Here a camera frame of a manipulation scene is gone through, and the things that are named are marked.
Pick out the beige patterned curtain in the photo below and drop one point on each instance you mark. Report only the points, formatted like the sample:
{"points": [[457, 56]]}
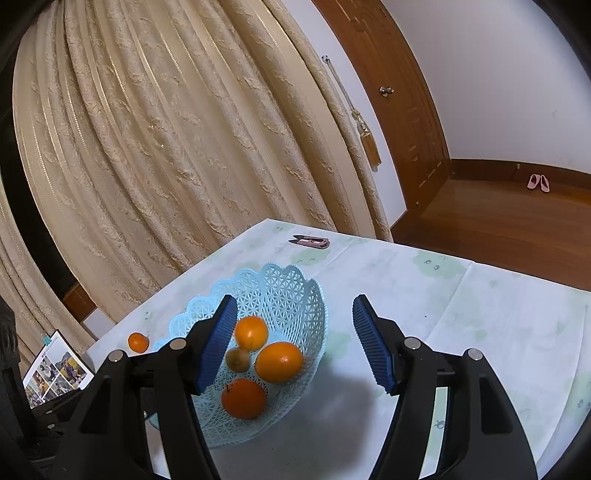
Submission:
{"points": [[32, 277], [184, 138]]}

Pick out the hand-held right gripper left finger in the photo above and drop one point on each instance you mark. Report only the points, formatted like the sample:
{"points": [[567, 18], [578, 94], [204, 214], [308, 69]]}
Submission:
{"points": [[216, 344]]}

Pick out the pink thread snips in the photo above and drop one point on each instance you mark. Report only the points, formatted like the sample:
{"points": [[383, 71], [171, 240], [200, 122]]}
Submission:
{"points": [[310, 241]]}

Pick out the small tangerine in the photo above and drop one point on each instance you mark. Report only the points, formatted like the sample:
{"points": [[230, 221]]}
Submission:
{"points": [[138, 342]]}

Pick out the brown wooden door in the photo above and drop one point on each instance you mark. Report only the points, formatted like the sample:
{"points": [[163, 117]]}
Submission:
{"points": [[401, 92]]}

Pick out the large orange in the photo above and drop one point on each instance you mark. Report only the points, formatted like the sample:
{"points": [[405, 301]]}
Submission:
{"points": [[279, 362]]}

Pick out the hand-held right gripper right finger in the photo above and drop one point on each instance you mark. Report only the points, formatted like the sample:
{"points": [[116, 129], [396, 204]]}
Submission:
{"points": [[374, 350]]}

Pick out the metal door knob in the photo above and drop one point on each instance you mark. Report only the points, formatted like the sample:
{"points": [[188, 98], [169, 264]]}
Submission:
{"points": [[386, 91]]}

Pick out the photo collage print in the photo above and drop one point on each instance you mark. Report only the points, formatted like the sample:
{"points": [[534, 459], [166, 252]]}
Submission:
{"points": [[55, 369]]}

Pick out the light blue plastic basket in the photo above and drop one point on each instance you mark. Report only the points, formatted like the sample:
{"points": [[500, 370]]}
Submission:
{"points": [[281, 304]]}

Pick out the small yellow-brown fruit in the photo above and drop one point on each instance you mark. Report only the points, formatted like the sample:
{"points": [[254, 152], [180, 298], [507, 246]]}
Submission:
{"points": [[238, 359]]}

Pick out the curtain tieback tassel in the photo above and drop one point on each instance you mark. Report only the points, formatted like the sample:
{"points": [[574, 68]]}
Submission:
{"points": [[369, 143]]}

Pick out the pink slipper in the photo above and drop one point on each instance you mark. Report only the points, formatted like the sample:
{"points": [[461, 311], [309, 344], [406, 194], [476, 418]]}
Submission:
{"points": [[545, 183], [534, 181]]}

